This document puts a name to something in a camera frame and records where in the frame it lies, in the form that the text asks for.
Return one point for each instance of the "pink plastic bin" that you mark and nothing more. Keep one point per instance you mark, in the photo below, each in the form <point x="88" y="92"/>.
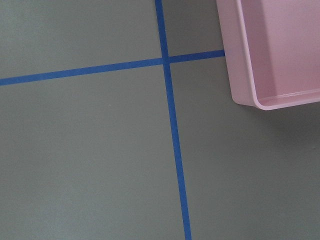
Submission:
<point x="272" y="51"/>

